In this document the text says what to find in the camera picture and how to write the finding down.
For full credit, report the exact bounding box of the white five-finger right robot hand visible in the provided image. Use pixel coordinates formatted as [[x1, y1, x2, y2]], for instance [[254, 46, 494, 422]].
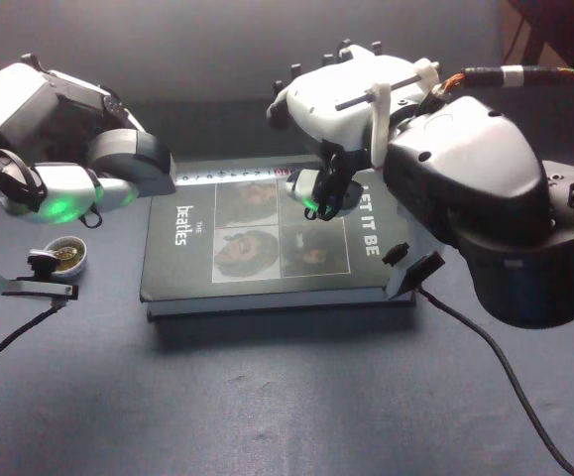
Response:
[[265, 38, 436, 222]]

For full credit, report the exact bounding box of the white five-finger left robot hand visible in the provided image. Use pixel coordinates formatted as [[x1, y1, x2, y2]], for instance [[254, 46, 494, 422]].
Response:
[[0, 52, 148, 229]]

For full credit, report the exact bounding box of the measuring tape strip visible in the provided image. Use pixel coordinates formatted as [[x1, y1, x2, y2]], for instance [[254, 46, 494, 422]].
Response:
[[87, 129, 292, 197]]

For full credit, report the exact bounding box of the black Let It Be album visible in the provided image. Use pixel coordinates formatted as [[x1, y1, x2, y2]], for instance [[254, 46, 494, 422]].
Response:
[[139, 154, 416, 323]]

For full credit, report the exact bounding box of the small toy soup bowl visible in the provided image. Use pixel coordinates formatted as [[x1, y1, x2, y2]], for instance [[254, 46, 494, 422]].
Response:
[[43, 235, 89, 285]]

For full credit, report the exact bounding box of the black sleeved wire bundle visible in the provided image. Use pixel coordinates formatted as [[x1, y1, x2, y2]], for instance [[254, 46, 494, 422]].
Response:
[[434, 63, 574, 93]]

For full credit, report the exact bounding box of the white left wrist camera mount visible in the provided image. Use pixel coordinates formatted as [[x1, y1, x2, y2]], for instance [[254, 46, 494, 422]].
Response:
[[0, 227, 80, 303]]

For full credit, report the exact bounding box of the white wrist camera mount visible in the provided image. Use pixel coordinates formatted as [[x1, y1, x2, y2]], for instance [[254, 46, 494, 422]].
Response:
[[382, 241, 446, 301], [0, 227, 80, 303]]

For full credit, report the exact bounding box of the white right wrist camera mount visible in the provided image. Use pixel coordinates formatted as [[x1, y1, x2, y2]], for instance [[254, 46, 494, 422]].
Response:
[[382, 241, 446, 301]]

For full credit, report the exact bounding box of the black left wrist camera cable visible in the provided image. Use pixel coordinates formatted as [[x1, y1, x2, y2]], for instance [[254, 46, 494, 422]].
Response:
[[0, 299, 67, 381]]

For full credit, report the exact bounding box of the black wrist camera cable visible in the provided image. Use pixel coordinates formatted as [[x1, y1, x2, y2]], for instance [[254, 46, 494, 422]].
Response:
[[417, 287, 574, 476], [0, 299, 67, 381]]

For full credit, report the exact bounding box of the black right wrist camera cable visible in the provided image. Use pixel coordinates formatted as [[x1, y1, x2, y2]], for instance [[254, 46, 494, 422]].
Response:
[[417, 287, 574, 476]]

